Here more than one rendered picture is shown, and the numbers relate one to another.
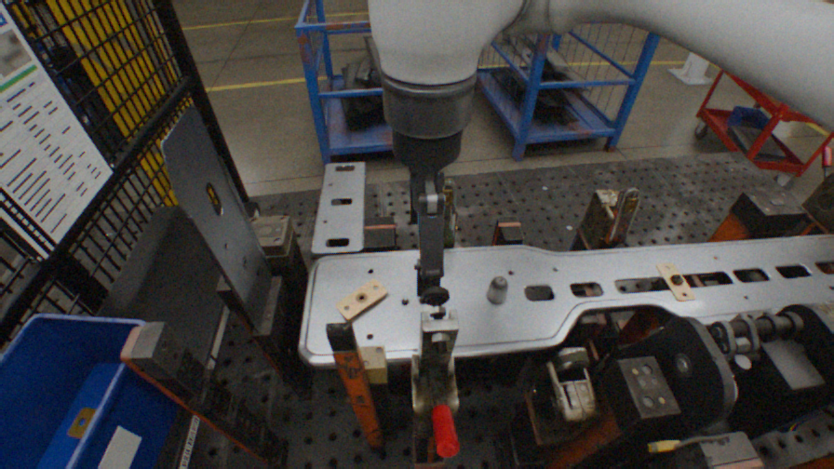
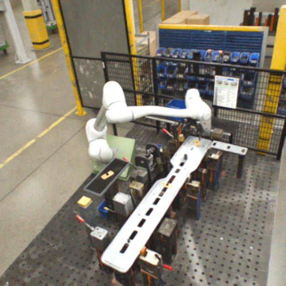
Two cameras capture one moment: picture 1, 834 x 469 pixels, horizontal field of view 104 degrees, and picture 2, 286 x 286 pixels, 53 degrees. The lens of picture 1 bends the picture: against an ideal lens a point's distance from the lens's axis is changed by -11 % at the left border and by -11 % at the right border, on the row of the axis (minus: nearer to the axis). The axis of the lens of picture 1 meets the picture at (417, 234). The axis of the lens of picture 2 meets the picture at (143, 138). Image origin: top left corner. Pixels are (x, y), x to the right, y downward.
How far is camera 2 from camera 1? 2.34 m
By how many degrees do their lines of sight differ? 86
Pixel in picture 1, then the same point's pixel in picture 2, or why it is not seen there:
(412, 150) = not seen: hidden behind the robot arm
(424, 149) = not seen: hidden behind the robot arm
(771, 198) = (169, 226)
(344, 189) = (233, 148)
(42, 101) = (232, 91)
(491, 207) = (246, 220)
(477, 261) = (195, 159)
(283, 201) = (274, 167)
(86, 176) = (230, 104)
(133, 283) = (216, 119)
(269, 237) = (215, 131)
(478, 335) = (179, 153)
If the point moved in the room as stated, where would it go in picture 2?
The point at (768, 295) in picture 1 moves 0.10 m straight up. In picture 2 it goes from (150, 198) to (149, 188)
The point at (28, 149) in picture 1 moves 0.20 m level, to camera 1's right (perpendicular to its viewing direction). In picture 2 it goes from (224, 94) to (216, 103)
